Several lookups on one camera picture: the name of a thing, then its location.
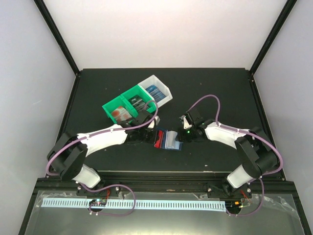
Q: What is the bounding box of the right circuit board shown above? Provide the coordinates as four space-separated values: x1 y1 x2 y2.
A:
225 201 251 209

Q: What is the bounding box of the white card bin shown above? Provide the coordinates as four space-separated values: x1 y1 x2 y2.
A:
138 75 173 107

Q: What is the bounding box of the red credit card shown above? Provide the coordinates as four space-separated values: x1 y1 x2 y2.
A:
154 130 164 148

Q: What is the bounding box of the red card stack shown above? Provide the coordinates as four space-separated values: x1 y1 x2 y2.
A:
111 106 132 122

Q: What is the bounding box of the circuit board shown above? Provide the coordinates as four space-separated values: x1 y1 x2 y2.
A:
89 199 107 207
225 201 251 209

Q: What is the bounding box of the white slotted cable duct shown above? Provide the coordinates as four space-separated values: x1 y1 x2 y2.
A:
41 198 226 212

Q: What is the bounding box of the black card stack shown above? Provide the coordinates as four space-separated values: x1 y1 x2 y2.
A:
128 95 147 112

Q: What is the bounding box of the green double card bin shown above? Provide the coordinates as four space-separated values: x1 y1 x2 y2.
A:
102 85 153 124

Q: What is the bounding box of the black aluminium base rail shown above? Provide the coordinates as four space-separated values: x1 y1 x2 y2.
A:
34 172 298 200

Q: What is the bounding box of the left black frame post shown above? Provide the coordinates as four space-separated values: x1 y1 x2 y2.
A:
33 0 81 77

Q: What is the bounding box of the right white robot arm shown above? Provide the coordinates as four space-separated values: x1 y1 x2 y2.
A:
177 108 280 197

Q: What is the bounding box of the blue card stack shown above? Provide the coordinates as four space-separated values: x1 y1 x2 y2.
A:
146 85 166 102

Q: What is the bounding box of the black frame post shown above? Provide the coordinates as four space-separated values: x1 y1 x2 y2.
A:
249 0 298 74
33 0 81 77

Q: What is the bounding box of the left circuit board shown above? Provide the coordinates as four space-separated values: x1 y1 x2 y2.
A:
89 199 107 207

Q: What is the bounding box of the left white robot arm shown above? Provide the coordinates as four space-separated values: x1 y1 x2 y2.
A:
46 110 160 195

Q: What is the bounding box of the blue leather card holder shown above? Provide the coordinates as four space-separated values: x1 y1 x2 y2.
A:
157 128 182 151

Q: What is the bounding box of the right black frame post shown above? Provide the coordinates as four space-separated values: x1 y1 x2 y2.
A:
249 0 298 74

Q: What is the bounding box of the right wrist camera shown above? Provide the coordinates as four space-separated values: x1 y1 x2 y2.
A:
179 115 192 130

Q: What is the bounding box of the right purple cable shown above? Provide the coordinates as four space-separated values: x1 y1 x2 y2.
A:
187 94 284 176

